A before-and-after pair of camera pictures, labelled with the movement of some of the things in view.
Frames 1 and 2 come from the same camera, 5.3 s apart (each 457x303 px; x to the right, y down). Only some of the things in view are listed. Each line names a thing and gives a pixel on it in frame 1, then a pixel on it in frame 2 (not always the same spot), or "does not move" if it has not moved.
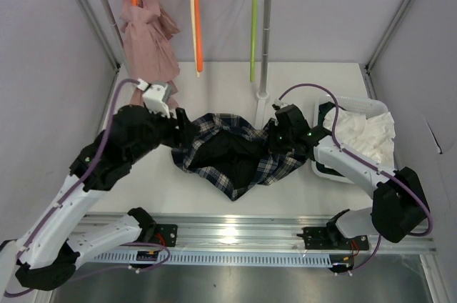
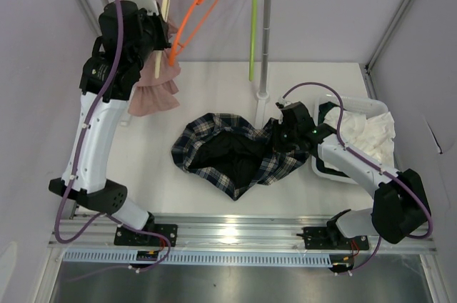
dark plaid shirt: [235, 154] does not move
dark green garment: [323, 108] does not move
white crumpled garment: [370, 136] does not move
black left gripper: [183, 136] -> [161, 26]
